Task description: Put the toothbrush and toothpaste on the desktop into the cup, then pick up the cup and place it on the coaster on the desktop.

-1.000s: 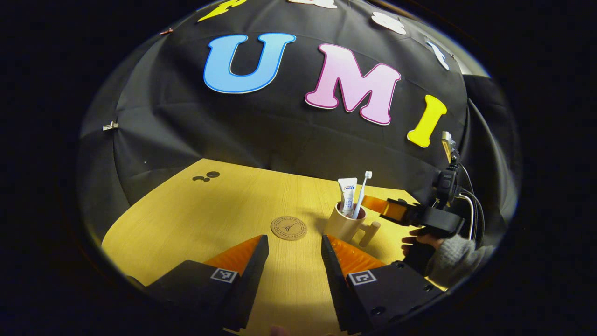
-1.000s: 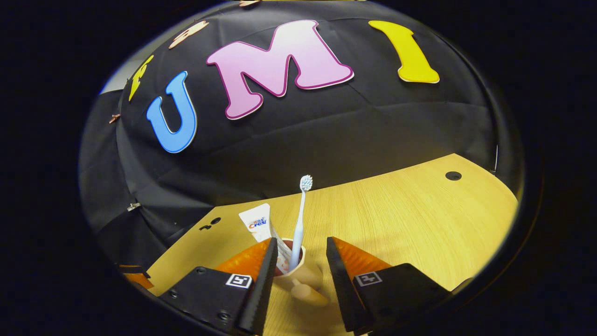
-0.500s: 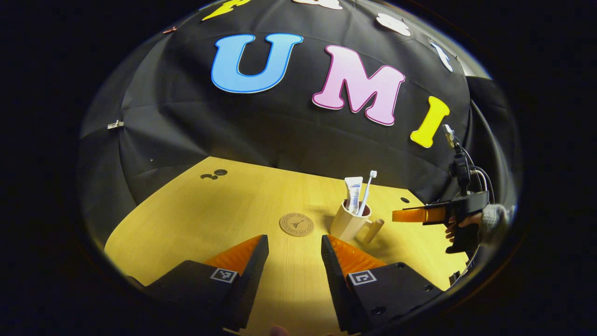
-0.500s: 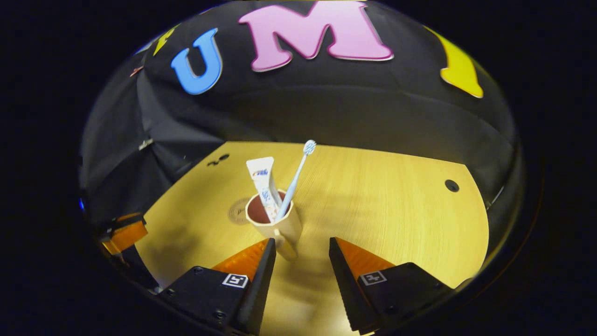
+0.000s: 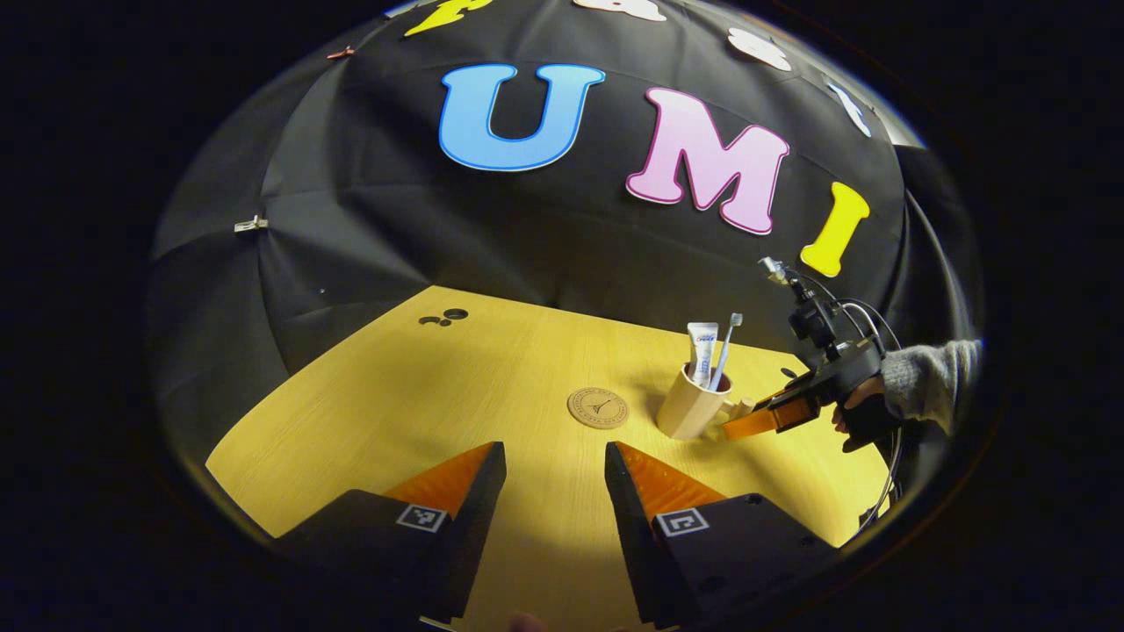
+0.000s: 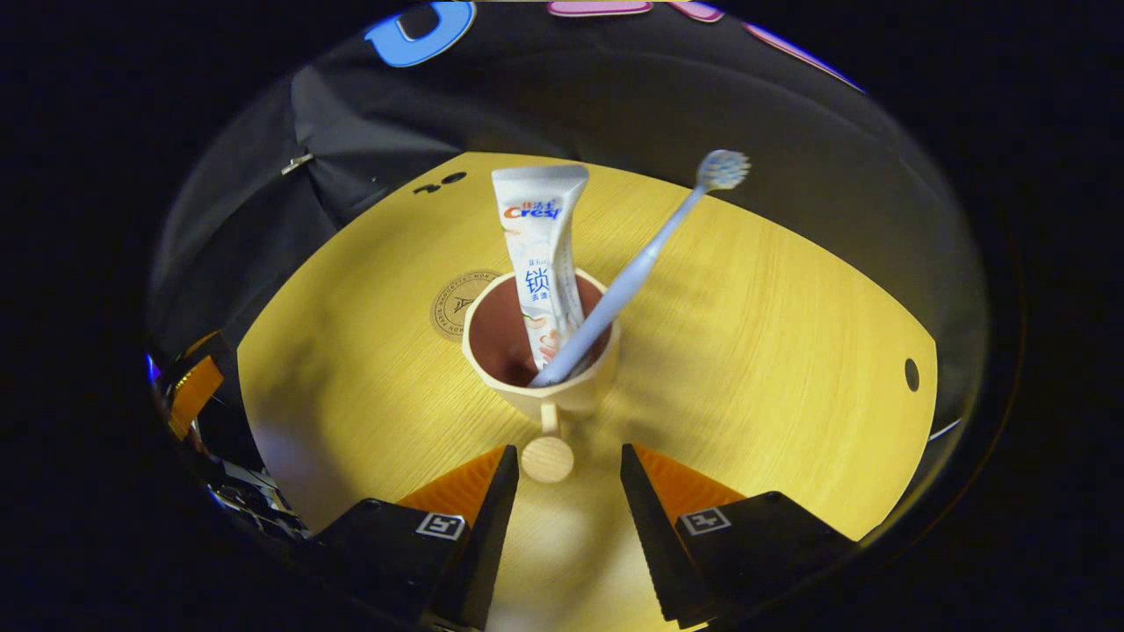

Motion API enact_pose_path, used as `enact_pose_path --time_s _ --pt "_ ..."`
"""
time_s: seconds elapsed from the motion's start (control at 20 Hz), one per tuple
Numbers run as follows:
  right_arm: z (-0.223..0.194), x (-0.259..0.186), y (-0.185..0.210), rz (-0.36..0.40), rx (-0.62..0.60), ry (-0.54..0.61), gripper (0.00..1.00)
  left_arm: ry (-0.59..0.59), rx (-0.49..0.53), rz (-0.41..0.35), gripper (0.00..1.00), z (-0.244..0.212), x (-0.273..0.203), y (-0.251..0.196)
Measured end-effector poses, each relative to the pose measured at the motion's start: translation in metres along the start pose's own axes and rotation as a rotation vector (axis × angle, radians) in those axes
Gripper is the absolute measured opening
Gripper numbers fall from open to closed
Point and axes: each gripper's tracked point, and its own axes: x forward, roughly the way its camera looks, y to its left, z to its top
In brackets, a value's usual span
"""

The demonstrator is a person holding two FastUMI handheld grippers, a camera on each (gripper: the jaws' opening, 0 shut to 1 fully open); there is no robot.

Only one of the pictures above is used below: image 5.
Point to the white toothbrush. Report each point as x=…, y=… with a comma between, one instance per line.
x=726, y=347

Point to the beige cup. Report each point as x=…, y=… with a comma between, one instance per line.
x=689, y=408

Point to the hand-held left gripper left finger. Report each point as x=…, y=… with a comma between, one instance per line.
x=479, y=518

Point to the white clip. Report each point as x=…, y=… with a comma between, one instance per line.
x=250, y=225

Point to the wooden desktop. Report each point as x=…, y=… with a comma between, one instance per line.
x=439, y=395

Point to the black backdrop cloth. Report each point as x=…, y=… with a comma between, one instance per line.
x=527, y=237

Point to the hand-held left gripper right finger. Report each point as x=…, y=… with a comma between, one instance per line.
x=628, y=527

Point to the round brown coaster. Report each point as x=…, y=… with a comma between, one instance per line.
x=598, y=408

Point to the white toothpaste tube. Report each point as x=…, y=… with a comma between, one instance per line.
x=702, y=351

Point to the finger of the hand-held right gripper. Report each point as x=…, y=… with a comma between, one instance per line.
x=764, y=423

